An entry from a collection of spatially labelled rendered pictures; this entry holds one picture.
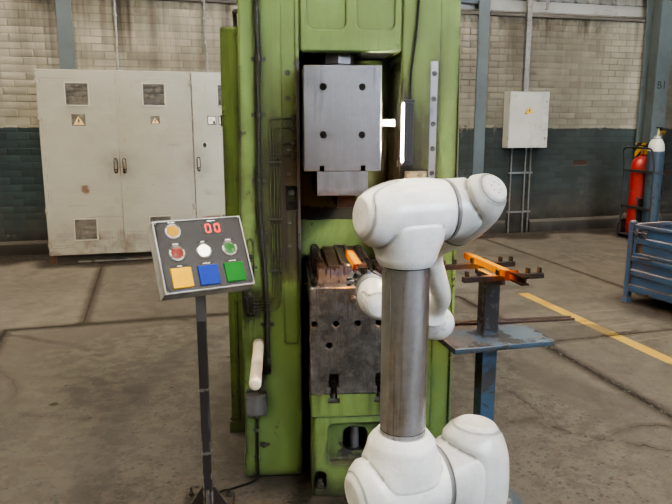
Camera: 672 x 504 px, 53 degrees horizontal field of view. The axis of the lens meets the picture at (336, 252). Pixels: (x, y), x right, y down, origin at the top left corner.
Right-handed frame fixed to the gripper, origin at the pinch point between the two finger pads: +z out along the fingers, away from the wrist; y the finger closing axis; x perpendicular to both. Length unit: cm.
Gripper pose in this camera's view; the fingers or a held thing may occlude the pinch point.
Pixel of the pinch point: (361, 271)
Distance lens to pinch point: 223.4
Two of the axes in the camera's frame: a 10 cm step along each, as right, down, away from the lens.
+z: -0.9, -2.0, 9.8
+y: 10.0, -0.2, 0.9
